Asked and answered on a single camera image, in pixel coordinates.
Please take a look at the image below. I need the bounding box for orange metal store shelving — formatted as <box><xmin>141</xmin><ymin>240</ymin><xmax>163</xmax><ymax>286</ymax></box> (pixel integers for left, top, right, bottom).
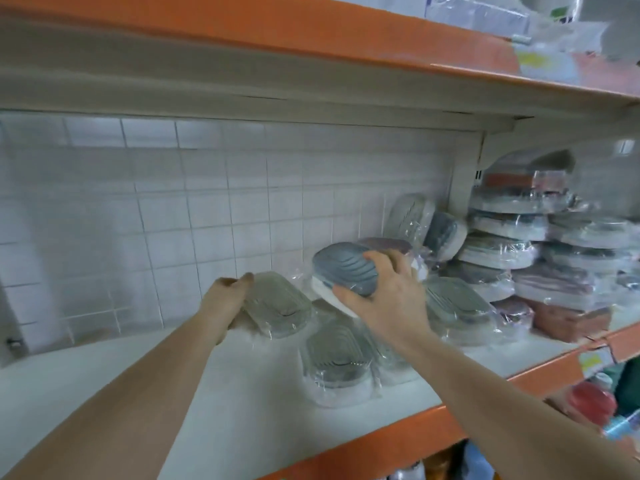
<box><xmin>0</xmin><ymin>0</ymin><xmax>640</xmax><ymax>480</ymax></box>

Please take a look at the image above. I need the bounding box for person's right hand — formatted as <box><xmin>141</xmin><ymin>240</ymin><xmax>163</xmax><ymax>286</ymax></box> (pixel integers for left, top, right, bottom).
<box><xmin>333</xmin><ymin>249</ymin><xmax>433</xmax><ymax>346</ymax></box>

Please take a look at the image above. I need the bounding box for person's right forearm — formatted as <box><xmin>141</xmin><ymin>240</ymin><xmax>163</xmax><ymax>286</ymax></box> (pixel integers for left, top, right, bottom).
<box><xmin>395</xmin><ymin>319</ymin><xmax>640</xmax><ymax>480</ymax></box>

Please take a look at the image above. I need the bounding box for pile of soap dishes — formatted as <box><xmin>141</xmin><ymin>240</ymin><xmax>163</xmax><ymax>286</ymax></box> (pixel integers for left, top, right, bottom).
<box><xmin>298</xmin><ymin>147</ymin><xmax>640</xmax><ymax>408</ymax></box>

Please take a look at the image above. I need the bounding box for clear acrylic tray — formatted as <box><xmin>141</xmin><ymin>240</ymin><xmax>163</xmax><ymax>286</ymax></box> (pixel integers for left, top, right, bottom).
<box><xmin>425</xmin><ymin>0</ymin><xmax>531</xmax><ymax>41</ymax></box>

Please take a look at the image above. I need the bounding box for pink plastic bottle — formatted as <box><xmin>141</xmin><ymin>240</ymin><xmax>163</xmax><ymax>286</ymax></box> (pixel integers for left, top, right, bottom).
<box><xmin>565</xmin><ymin>375</ymin><xmax>620</xmax><ymax>432</ymax></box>

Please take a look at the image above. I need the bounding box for clear soap dish left- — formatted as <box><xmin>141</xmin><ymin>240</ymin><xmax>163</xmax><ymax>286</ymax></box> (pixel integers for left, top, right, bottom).
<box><xmin>238</xmin><ymin>271</ymin><xmax>317</xmax><ymax>342</ymax></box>

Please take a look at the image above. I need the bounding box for yellow shelf price label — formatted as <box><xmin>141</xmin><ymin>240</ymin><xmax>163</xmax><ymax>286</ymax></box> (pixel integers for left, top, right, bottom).
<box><xmin>578</xmin><ymin>345</ymin><xmax>617</xmax><ymax>382</ymax></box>
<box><xmin>514</xmin><ymin>45</ymin><xmax>583</xmax><ymax>84</ymax></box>

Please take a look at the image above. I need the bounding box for person's left forearm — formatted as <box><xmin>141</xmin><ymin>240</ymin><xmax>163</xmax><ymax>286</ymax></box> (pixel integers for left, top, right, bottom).
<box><xmin>0</xmin><ymin>315</ymin><xmax>226</xmax><ymax>480</ymax></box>

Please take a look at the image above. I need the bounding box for person's left hand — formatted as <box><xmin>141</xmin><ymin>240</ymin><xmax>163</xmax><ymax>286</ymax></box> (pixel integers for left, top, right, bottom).
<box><xmin>197</xmin><ymin>273</ymin><xmax>256</xmax><ymax>346</ymax></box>

